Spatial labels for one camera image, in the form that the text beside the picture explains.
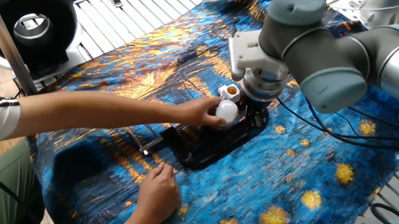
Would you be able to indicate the person's left forearm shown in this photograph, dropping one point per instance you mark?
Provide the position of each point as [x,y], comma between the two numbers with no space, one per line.
[102,116]

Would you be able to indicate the aluminium upright post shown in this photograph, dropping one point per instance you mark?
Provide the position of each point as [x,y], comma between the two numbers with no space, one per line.
[13,45]

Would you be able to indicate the white bulb socket block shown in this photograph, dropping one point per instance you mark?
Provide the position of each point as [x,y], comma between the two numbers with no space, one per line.
[230,91]

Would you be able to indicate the person's right hand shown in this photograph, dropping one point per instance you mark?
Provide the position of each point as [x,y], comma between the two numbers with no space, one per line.
[159,189]

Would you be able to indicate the black C-clamp with metal screw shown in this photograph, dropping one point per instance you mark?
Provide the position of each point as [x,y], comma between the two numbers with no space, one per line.
[211,144]

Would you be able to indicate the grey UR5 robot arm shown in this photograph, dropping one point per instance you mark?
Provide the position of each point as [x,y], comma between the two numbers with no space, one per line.
[328,50]

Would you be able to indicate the white light bulb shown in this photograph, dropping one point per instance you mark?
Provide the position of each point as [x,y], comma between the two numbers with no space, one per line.
[227,111]

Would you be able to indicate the black round fan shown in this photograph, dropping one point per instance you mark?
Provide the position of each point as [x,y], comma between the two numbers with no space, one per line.
[28,21]

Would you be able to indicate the green trousers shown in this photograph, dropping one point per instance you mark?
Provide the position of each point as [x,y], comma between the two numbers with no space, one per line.
[4,190]

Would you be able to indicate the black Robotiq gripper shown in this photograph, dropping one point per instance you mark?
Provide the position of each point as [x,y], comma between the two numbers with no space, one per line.
[259,105]

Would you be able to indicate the person's left hand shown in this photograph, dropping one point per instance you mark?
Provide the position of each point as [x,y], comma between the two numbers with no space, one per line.
[199,113]

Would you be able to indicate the starry night print tablecloth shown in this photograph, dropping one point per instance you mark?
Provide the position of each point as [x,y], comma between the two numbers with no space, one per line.
[285,187]

